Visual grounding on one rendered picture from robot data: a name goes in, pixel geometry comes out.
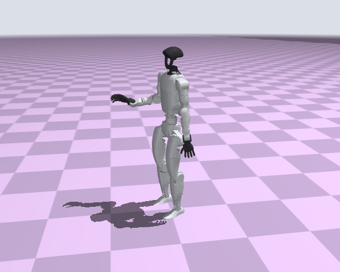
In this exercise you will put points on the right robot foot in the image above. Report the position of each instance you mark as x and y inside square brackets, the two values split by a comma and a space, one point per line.
[162, 200]

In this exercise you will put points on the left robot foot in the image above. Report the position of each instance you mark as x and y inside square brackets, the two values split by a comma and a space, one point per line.
[173, 213]

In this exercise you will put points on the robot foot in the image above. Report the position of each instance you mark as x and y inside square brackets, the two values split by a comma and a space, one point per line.
[173, 213]
[162, 200]

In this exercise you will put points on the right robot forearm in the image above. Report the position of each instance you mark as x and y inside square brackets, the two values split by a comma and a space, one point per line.
[142, 101]

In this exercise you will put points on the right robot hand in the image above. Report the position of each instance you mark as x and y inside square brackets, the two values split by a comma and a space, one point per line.
[122, 98]

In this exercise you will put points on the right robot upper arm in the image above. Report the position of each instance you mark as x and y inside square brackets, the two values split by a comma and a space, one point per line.
[157, 97]

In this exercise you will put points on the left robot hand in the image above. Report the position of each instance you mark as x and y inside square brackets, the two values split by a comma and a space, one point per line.
[187, 147]

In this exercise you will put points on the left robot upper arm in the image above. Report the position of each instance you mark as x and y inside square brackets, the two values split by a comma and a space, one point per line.
[182, 86]

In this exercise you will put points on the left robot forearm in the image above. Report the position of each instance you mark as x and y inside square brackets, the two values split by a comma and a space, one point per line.
[185, 123]

